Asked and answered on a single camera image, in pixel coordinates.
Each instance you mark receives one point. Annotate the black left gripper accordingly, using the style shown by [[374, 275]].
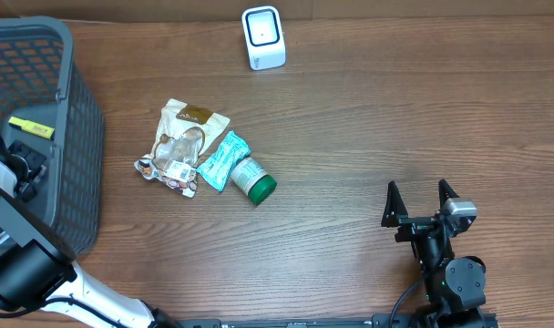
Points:
[[31, 157]]

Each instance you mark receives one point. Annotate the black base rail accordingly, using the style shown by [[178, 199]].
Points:
[[376, 321]]

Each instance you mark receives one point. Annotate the white barcode scanner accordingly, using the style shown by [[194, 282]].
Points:
[[264, 38]]

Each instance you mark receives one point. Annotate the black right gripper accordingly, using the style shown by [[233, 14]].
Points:
[[414, 226]]

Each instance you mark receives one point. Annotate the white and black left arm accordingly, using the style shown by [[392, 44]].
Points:
[[39, 271]]

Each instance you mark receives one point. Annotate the dark grey plastic basket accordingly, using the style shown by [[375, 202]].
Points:
[[39, 81]]

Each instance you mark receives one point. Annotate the teal snack packet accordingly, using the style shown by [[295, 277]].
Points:
[[217, 168]]

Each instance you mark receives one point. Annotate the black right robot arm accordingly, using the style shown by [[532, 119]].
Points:
[[455, 287]]

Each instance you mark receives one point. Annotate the green lid white jar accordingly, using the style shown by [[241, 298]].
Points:
[[253, 180]]

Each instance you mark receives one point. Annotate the beige Pantree snack bag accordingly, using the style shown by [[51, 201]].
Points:
[[183, 134]]

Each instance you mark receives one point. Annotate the yellow and blue bar packet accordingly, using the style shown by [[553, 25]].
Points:
[[32, 127]]

